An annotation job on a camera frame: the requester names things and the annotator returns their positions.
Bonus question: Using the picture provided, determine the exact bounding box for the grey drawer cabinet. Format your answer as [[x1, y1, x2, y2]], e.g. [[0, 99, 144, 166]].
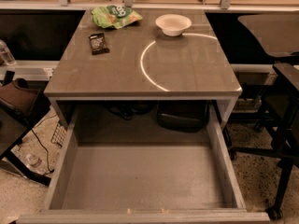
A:
[[45, 8, 242, 122]]

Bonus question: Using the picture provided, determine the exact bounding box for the grey open top drawer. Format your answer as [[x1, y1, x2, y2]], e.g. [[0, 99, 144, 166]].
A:
[[18, 105, 269, 224]]

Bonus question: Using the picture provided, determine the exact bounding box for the black bag under cabinet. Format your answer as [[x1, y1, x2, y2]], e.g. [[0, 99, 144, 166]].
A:
[[156, 100, 209, 133]]

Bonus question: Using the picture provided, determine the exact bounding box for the black snack packet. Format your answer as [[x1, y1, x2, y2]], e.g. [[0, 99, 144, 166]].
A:
[[89, 33, 109, 55]]

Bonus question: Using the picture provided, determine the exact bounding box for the white paper bowl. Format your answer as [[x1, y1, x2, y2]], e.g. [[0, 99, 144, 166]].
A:
[[155, 14, 192, 36]]

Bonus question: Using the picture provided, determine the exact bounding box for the green chip bag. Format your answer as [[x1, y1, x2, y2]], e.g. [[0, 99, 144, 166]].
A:
[[91, 5, 143, 29]]

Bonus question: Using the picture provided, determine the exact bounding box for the dark brown chair left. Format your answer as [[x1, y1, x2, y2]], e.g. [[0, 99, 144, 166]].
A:
[[0, 70, 50, 186]]

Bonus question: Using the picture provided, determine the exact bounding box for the clear plastic bottle on floor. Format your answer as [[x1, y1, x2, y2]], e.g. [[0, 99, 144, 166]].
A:
[[26, 154, 46, 175]]

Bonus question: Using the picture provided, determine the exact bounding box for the black office chair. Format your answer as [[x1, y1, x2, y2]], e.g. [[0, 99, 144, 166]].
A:
[[229, 13, 299, 220]]

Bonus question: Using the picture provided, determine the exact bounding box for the clear bottle at left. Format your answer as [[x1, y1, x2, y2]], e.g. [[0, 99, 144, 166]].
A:
[[0, 39, 16, 65]]

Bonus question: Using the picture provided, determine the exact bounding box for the wire mesh basket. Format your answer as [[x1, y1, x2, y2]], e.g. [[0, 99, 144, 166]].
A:
[[50, 121, 67, 147]]

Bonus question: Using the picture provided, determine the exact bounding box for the black cable on floor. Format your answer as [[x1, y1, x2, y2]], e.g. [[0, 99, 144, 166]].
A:
[[30, 113, 60, 175]]

